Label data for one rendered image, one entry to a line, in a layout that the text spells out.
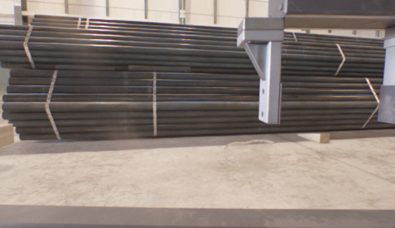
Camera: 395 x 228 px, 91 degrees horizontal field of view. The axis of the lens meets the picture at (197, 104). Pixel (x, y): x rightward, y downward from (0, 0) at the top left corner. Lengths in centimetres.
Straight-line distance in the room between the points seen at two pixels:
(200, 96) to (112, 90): 60
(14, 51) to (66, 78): 39
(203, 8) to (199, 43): 805
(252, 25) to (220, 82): 133
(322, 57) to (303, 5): 187
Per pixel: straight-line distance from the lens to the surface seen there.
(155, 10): 937
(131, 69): 152
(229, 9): 999
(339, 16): 23
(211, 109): 145
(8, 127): 135
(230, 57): 166
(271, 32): 21
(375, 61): 251
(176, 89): 143
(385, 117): 29
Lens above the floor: 39
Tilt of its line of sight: 5 degrees down
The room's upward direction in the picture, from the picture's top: 1 degrees clockwise
